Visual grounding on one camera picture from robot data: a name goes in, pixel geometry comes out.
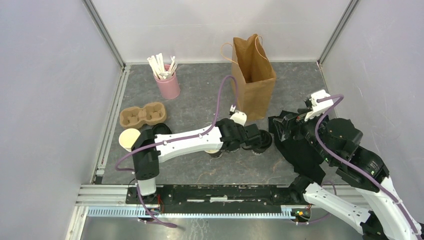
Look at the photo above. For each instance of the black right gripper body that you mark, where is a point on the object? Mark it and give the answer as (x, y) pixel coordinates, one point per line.
(303, 128)

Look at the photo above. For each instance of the black paper coffee cup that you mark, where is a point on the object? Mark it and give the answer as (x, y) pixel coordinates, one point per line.
(214, 153)
(259, 151)

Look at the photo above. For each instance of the black plastic cup lid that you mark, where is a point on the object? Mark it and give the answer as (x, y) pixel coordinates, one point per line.
(266, 139)

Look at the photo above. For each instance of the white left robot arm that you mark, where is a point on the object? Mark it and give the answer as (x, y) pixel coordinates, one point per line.
(150, 150)

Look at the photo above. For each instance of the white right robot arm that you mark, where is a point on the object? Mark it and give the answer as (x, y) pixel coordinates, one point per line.
(337, 141)

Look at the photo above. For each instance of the brown paper bag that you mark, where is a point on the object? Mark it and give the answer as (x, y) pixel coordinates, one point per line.
(255, 77)

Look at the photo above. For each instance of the stack of black lids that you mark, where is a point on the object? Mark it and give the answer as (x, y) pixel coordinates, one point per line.
(161, 129)

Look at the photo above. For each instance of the pink straw holder cup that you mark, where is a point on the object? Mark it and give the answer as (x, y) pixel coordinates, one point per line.
(169, 88)

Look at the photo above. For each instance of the brown cardboard cup carrier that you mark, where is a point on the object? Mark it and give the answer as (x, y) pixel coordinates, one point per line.
(135, 117)

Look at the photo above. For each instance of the stack of paper cups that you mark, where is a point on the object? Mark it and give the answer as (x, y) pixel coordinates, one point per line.
(128, 137)

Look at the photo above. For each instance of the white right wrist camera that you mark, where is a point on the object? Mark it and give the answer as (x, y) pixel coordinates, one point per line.
(314, 107)

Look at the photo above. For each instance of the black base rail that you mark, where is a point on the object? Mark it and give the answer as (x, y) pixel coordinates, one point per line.
(222, 199)

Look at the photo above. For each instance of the aluminium slotted cable duct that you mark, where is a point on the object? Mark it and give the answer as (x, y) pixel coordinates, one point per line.
(123, 201)

